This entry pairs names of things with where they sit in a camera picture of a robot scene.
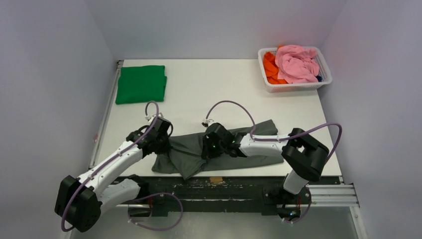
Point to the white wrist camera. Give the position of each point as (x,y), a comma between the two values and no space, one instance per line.
(207,122)
(150,118)

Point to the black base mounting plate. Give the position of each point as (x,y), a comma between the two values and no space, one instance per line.
(261,195)

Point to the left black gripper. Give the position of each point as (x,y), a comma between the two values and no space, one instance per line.
(163,145)

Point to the pink crumpled t-shirt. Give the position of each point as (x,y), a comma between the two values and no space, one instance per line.
(297,64)

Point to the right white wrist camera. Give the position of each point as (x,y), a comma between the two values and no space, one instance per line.
(207,122)

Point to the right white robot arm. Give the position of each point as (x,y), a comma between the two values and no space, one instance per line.
(306,155)

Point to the orange t-shirt in basket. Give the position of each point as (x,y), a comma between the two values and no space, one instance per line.
(271,69)

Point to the folded green t-shirt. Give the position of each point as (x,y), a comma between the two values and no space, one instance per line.
(141,84)

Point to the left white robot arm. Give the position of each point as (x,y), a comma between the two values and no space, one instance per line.
(82,200)

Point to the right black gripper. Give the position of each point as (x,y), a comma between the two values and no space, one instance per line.
(207,151)

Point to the brown tape piece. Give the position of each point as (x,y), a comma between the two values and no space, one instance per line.
(216,180)

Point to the dark grey t-shirt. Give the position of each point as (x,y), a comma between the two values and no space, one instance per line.
(184,157)

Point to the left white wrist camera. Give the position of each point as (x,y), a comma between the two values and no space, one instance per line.
(150,118)

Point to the white plastic laundry basket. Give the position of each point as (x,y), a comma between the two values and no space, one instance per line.
(324,72)

